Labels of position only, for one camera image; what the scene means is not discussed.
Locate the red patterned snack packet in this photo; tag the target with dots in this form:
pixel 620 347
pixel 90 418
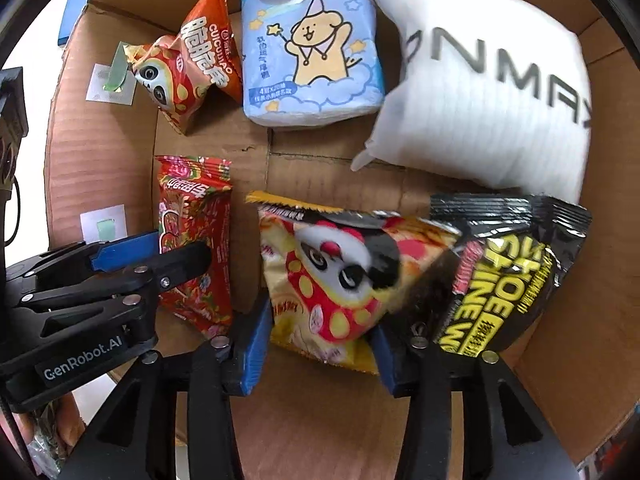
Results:
pixel 192 210

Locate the white air pillow packet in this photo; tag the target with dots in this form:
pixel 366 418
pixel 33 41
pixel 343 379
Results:
pixel 475 110

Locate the black yellow-print packet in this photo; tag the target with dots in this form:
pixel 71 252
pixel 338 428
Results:
pixel 510 280

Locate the yellow panda snack packet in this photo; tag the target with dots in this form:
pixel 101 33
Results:
pixel 325 270

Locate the cardboard box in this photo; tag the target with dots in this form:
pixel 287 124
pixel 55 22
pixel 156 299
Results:
pixel 320 175

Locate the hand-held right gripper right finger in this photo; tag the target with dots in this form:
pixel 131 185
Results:
pixel 390 365

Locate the blue foam mat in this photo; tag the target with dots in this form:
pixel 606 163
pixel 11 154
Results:
pixel 70 20

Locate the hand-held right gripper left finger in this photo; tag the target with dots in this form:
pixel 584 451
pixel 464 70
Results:
pixel 250 355

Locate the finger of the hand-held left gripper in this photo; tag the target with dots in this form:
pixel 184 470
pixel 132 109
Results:
pixel 185 265
pixel 130 250

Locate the light blue tissue pack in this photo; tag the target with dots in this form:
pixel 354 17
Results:
pixel 310 60

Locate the orange panda snack packet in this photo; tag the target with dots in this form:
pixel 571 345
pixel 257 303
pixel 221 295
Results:
pixel 200 60

